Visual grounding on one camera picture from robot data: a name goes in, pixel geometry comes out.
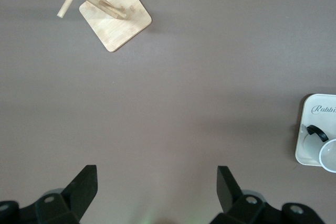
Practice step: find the wooden mug stand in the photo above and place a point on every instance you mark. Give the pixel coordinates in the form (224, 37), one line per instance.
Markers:
(118, 24)

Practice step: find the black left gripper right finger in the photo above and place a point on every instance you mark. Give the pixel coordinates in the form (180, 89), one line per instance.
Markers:
(232, 197)

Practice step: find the brown table cover sheet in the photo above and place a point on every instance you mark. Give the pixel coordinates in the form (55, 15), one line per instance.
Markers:
(168, 90)

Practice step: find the cream tray with rabbit print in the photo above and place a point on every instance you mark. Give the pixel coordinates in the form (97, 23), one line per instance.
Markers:
(312, 119)

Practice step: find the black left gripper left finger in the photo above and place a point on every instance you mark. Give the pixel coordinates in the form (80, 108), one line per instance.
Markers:
(78, 195)

